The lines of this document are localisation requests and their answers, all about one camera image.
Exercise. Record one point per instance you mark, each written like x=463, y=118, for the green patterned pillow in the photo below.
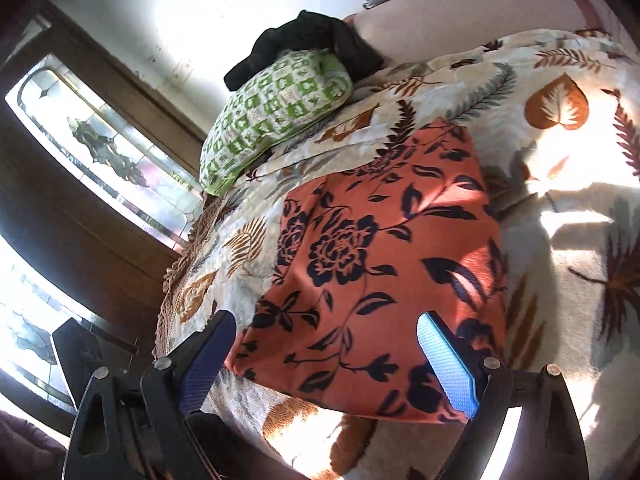
x=265, y=110

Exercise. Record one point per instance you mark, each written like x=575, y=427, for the wooden door frame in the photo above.
x=75, y=240

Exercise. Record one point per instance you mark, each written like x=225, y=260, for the stained glass window pane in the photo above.
x=100, y=145
x=25, y=320

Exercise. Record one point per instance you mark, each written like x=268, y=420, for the orange floral shirt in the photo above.
x=360, y=260

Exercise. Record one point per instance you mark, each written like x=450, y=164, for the black cloth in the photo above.
x=300, y=35

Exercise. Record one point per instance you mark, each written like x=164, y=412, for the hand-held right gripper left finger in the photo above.
x=207, y=365

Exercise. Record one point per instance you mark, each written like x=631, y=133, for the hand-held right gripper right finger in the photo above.
x=447, y=360

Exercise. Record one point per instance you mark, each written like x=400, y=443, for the leaf print blanket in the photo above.
x=575, y=260

